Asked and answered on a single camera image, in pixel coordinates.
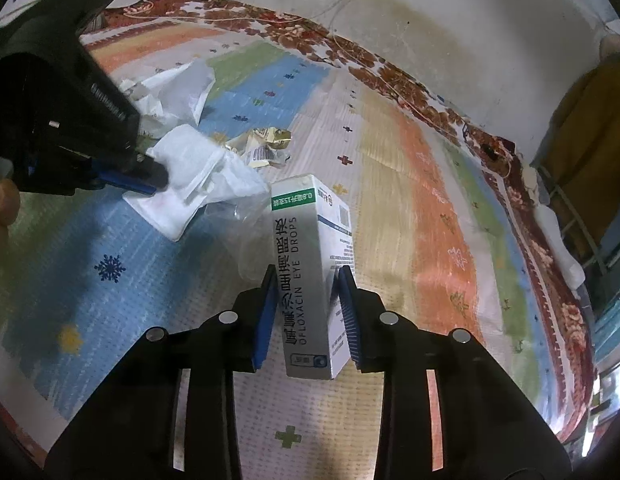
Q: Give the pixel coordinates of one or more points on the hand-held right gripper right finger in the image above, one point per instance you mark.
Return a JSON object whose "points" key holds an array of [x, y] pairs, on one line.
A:
{"points": [[350, 320]]}

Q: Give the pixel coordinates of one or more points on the white plastic bag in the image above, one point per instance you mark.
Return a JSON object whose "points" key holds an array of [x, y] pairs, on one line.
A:
{"points": [[180, 90]]}

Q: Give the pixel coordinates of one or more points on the white medicine box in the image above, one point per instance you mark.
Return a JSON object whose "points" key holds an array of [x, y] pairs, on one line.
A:
{"points": [[302, 260]]}

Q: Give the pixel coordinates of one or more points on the white rolled cloth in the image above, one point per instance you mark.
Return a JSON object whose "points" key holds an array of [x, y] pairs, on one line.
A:
{"points": [[555, 240]]}

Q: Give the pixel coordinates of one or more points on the small black device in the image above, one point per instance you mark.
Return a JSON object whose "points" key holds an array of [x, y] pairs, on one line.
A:
{"points": [[492, 151]]}

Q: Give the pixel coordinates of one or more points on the floral brown blanket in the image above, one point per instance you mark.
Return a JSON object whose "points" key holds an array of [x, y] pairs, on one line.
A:
{"points": [[565, 320]]}

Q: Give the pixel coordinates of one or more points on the blue white wrapper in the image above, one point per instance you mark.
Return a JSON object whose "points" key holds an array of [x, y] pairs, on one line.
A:
{"points": [[185, 200]]}

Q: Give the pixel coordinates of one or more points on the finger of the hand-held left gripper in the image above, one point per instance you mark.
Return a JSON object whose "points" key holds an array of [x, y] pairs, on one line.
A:
{"points": [[152, 170], [130, 184]]}

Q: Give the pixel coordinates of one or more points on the yellow hanging cloth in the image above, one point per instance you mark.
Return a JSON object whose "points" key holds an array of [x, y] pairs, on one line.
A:
{"points": [[590, 120]]}

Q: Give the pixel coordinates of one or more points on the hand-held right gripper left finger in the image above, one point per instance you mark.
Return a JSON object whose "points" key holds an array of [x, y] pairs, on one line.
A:
{"points": [[262, 320]]}

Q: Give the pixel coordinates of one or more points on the person's left hand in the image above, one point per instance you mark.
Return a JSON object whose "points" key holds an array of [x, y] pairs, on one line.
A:
{"points": [[2, 202]]}

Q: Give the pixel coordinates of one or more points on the striped colourful mat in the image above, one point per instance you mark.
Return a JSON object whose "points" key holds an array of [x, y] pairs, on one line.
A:
{"points": [[415, 210]]}

